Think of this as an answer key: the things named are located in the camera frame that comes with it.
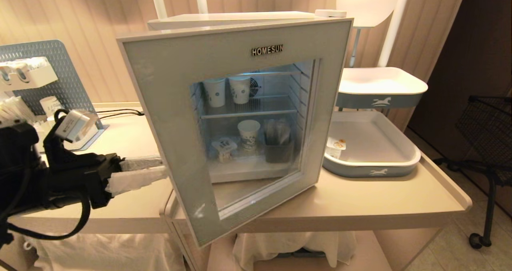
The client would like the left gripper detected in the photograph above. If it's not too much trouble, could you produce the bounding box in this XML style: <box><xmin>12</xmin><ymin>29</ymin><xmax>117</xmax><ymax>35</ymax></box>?
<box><xmin>47</xmin><ymin>153</ymin><xmax>169</xmax><ymax>210</ymax></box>

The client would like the white yogurt cup pack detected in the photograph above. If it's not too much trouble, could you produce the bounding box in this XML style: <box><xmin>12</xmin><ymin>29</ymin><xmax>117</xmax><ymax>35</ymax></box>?
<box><xmin>211</xmin><ymin>138</ymin><xmax>238</xmax><ymax>163</ymax></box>

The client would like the white mini fridge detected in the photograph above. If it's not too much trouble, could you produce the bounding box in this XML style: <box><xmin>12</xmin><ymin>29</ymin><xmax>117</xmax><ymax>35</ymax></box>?
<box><xmin>116</xmin><ymin>18</ymin><xmax>354</xmax><ymax>248</ymax></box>
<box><xmin>147</xmin><ymin>10</ymin><xmax>317</xmax><ymax>183</ymax></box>

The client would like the white printed paper cup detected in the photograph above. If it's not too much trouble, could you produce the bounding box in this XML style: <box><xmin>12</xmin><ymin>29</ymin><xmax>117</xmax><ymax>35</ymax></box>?
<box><xmin>228</xmin><ymin>76</ymin><xmax>252</xmax><ymax>105</ymax></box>
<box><xmin>204</xmin><ymin>78</ymin><xmax>227</xmax><ymax>108</ymax></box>
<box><xmin>237</xmin><ymin>120</ymin><xmax>261</xmax><ymax>151</ymax></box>

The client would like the beige table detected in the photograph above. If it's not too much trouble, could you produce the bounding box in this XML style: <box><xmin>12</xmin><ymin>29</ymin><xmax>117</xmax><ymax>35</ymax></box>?
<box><xmin>165</xmin><ymin>153</ymin><xmax>473</xmax><ymax>271</ymax></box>
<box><xmin>7</xmin><ymin>102</ymin><xmax>177</xmax><ymax>235</ymax></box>

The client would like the white cloth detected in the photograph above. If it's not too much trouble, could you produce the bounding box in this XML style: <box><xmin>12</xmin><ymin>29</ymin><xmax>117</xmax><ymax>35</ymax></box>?
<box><xmin>23</xmin><ymin>233</ymin><xmax>187</xmax><ymax>271</ymax></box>
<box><xmin>233</xmin><ymin>231</ymin><xmax>357</xmax><ymax>271</ymax></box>

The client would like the blue pegboard organiser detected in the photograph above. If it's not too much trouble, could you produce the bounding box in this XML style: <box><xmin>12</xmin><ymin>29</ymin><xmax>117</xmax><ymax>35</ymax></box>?
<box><xmin>0</xmin><ymin>39</ymin><xmax>109</xmax><ymax>152</ymax></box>

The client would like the white packet bundle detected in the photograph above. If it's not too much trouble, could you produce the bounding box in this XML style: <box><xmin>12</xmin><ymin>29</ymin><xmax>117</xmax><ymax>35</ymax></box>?
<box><xmin>0</xmin><ymin>96</ymin><xmax>36</xmax><ymax>128</ymax></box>

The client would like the dark box of packets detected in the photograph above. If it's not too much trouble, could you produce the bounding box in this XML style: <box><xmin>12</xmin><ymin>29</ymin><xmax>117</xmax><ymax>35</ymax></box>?
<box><xmin>264</xmin><ymin>119</ymin><xmax>295</xmax><ymax>164</ymax></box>

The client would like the white pegboard shelf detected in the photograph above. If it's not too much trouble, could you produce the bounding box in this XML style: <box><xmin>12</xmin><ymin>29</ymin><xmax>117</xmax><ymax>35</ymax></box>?
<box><xmin>0</xmin><ymin>57</ymin><xmax>59</xmax><ymax>92</ymax></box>

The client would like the small white snack pack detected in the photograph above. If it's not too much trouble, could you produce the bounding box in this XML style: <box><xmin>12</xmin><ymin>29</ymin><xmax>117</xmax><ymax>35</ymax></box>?
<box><xmin>326</xmin><ymin>138</ymin><xmax>347</xmax><ymax>160</ymax></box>

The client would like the white and blue tray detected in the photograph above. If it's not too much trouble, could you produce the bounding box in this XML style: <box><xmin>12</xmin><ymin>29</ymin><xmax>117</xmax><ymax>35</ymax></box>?
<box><xmin>322</xmin><ymin>110</ymin><xmax>422</xmax><ymax>179</ymax></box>
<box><xmin>335</xmin><ymin>66</ymin><xmax>429</xmax><ymax>110</ymax></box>

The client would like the white globe lamp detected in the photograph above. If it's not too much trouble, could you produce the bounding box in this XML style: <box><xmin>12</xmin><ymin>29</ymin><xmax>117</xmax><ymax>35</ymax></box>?
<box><xmin>336</xmin><ymin>0</ymin><xmax>401</xmax><ymax>68</ymax></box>

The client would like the thin black power cable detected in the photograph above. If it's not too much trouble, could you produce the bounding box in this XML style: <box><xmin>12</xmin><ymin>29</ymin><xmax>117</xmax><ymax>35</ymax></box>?
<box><xmin>95</xmin><ymin>108</ymin><xmax>145</xmax><ymax>120</ymax></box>

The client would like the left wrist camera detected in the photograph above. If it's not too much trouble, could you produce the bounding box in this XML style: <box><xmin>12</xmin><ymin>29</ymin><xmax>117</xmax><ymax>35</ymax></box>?
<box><xmin>43</xmin><ymin>108</ymin><xmax>99</xmax><ymax>162</ymax></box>

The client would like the black wire cart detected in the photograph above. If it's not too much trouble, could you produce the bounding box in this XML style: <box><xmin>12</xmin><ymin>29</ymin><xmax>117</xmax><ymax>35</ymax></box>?
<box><xmin>434</xmin><ymin>96</ymin><xmax>512</xmax><ymax>250</ymax></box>

